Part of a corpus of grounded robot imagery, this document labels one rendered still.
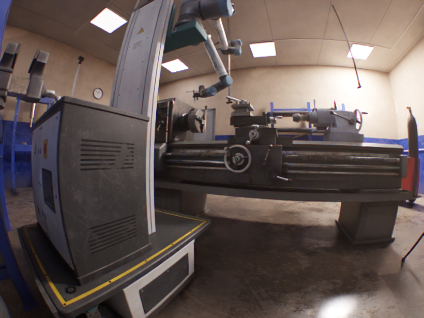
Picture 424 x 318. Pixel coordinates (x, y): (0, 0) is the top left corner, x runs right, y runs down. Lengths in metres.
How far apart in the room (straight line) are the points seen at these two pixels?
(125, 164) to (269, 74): 4.96
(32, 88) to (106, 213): 0.56
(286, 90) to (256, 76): 0.96
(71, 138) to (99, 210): 0.22
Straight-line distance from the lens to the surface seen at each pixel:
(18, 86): 0.82
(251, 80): 5.25
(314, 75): 5.34
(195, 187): 1.47
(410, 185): 3.42
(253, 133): 1.20
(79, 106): 0.51
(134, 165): 0.61
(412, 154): 3.51
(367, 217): 1.69
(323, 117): 1.69
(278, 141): 1.42
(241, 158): 1.24
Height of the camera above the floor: 0.70
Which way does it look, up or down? level
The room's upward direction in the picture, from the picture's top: 1 degrees clockwise
